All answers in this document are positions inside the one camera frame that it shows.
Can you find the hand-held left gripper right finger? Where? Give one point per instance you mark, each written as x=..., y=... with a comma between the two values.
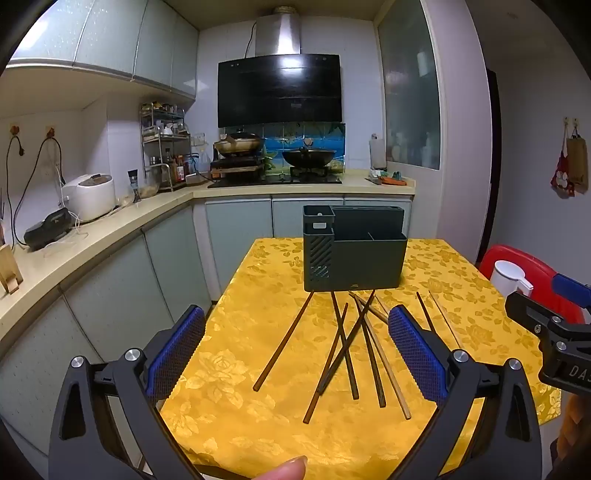
x=415, y=355

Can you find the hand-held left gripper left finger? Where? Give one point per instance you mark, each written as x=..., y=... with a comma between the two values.
x=178, y=350

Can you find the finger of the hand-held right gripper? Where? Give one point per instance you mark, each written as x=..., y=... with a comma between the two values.
x=526, y=309
x=575, y=290

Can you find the dark wooden chopstick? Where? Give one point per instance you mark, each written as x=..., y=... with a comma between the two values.
x=311, y=406
x=425, y=311
x=282, y=344
x=376, y=378
x=352, y=383

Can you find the black patterned chopstick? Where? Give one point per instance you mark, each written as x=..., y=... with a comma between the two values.
x=352, y=332

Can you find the dark green utensil holder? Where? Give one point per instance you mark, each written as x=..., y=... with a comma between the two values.
x=360, y=263

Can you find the person's right hand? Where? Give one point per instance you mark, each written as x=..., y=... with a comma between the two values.
x=575, y=424

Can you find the person's left hand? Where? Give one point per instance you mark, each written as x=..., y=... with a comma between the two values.
x=284, y=470

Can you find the white plastic cup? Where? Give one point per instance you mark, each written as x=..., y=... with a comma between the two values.
x=505, y=277

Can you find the red plastic chair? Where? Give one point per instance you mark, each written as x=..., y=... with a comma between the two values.
x=508, y=253

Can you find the yellow floral tablecloth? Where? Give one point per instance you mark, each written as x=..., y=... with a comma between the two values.
x=240, y=323

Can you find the red printed hanging bag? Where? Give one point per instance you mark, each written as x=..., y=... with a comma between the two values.
x=562, y=177

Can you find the brown hanging bag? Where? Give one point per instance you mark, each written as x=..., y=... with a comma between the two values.
x=579, y=161

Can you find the beige kitchen countertop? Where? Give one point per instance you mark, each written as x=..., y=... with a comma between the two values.
x=106, y=226

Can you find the glass bowl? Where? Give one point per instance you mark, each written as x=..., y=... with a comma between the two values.
x=149, y=190

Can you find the pepper grinder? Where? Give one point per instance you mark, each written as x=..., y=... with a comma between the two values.
x=134, y=187

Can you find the white rice cooker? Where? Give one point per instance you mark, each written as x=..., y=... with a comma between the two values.
x=90, y=198

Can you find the orange and green object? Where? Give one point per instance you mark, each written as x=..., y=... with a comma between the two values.
x=396, y=180

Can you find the black countertop appliance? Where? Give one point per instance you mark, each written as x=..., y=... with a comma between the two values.
x=48, y=228

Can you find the red label bottle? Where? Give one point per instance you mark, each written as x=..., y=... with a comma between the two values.
x=180, y=171

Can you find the wooden stand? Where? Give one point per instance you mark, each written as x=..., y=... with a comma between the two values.
x=10, y=272

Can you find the black induction cooker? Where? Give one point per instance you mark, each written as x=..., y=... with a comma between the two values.
x=235, y=165

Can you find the black gas stove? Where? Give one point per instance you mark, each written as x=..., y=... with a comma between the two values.
x=277, y=181

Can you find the white plastic jug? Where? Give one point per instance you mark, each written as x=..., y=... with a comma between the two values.
x=378, y=154

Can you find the golden pan with lid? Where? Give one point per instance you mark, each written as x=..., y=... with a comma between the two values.
x=238, y=145

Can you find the metal spice rack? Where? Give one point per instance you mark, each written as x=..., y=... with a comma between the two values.
x=161, y=134

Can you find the black wok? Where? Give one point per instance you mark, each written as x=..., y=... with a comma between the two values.
x=308, y=159

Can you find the frosted glass window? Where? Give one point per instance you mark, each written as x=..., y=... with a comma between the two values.
x=408, y=83

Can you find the black range hood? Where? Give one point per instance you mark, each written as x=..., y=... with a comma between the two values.
x=277, y=92

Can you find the dark door frame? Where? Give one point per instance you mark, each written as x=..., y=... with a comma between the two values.
x=494, y=161

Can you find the wall socket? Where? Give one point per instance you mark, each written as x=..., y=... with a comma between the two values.
x=198, y=140

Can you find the grey wall cabinets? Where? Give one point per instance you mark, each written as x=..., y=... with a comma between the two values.
x=106, y=41

